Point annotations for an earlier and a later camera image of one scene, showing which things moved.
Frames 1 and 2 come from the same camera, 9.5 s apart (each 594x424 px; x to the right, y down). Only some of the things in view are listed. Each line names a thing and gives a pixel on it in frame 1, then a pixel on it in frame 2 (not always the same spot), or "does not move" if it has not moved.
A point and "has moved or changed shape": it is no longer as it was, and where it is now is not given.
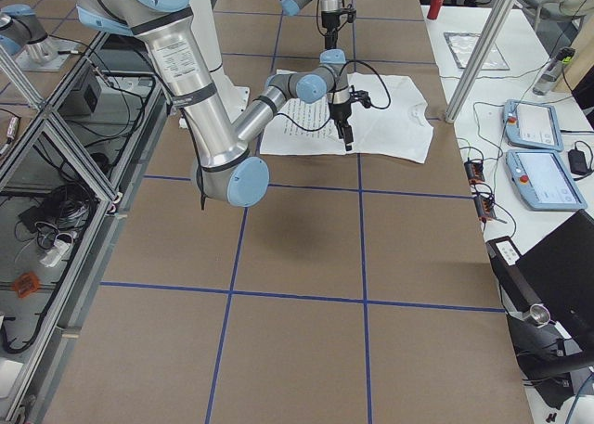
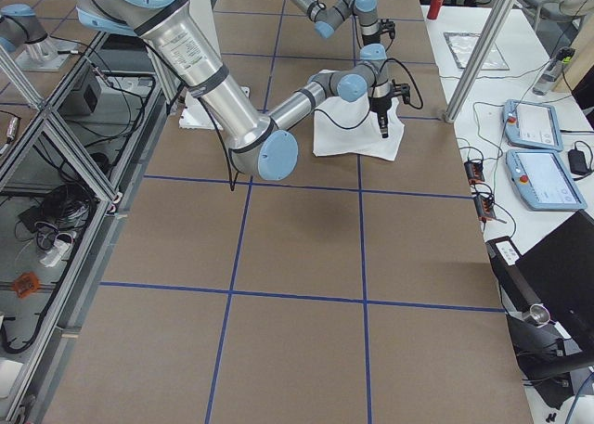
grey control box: x=84 y=99 does not move
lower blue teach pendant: x=541 y=181 does not move
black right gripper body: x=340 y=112 → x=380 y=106
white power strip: x=55 y=253 does not move
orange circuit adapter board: x=474 y=171 does not move
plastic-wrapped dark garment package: x=461 y=45 does not move
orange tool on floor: x=26 y=284 does not move
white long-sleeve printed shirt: x=395 y=124 has moved or changed shape
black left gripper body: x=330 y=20 → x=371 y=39
